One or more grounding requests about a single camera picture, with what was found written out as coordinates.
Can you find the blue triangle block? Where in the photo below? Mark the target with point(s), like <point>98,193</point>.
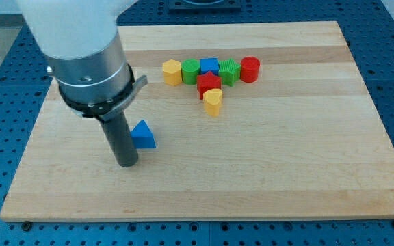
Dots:
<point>142,136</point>

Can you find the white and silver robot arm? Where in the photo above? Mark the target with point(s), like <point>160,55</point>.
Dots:
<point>81,43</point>

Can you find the yellow heart block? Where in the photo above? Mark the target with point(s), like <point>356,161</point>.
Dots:
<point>212,100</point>

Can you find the red star block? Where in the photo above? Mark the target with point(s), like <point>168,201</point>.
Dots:
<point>208,81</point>

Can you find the green cylinder block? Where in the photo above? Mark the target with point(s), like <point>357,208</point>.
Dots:
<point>190,69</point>

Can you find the yellow hexagon block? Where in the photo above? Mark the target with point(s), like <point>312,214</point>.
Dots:
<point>172,72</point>

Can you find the blue cube block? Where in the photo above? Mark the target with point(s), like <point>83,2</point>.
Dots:
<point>209,64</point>

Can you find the green star block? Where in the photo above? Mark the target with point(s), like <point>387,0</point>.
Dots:
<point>229,71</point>

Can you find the red cylinder block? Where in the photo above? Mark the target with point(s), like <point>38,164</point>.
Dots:
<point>249,69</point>

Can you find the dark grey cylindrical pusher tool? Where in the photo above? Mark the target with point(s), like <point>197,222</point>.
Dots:
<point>118,134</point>

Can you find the light wooden board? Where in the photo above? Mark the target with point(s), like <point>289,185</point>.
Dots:
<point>303,142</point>

